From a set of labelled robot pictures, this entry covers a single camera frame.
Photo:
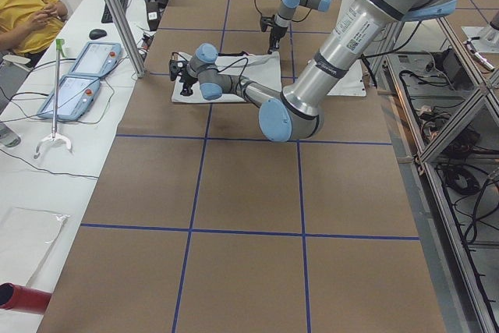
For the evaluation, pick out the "white camera stand post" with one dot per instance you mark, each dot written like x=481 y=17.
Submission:
x=355 y=29

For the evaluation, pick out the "aluminium frame post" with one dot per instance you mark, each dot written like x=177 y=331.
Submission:
x=125 y=33

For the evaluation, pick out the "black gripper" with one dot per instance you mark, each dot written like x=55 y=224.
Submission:
x=276 y=33
x=187 y=83

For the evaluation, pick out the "lower blue teach pendant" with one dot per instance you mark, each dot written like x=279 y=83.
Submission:
x=76 y=94

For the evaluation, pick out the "red cylinder tube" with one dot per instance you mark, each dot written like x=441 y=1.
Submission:
x=23 y=299

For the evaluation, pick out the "reacher grabber tool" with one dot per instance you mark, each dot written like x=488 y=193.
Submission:
x=55 y=135

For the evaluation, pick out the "blue teach pendant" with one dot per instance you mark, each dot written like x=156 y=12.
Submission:
x=97 y=59
x=76 y=94

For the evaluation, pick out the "grey cartoon print t-shirt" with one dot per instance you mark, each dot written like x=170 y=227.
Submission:
x=249 y=78

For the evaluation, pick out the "clear plastic bag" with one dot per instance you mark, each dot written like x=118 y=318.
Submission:
x=27 y=237

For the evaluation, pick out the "upper blue teach pendant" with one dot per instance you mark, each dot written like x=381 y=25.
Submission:
x=97 y=59

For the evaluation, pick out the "black computer mouse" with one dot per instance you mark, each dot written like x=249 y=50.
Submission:
x=95 y=34

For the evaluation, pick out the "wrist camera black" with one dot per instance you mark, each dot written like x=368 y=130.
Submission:
x=178 y=69
x=266 y=22

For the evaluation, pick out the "person in yellow shirt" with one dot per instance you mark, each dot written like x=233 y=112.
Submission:
x=28 y=27

